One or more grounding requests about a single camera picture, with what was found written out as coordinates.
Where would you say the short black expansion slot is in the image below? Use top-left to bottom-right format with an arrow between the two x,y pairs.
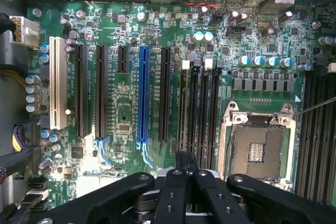
117,45 -> 130,74

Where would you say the black sleeved power cable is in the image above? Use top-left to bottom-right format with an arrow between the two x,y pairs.
0,13 -> 17,43

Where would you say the blue expansion slot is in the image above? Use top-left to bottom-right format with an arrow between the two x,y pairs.
135,46 -> 154,168

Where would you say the white PCI expansion slot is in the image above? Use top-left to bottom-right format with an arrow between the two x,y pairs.
49,36 -> 68,130

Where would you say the silver CPU socket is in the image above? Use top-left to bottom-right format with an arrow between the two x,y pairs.
217,100 -> 298,193

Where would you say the silver socket locking lever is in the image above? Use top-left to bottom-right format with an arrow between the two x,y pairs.
293,97 -> 336,116

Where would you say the RAM slot with black latch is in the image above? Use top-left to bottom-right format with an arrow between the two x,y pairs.
207,60 -> 224,170
187,58 -> 202,154

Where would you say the white power connector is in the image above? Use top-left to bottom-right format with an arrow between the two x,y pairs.
9,16 -> 40,49

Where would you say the green PC motherboard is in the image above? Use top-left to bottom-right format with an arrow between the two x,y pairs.
26,0 -> 336,210

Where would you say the square black chip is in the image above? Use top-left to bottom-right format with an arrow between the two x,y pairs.
71,145 -> 85,159

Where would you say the purple wire connector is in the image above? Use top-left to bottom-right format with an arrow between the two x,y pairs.
11,122 -> 40,154

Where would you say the yellow braided cable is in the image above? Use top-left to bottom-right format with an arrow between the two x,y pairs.
0,68 -> 28,86

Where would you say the long black expansion slot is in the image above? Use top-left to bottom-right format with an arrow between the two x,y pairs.
74,44 -> 89,138
158,47 -> 172,142
93,45 -> 110,167

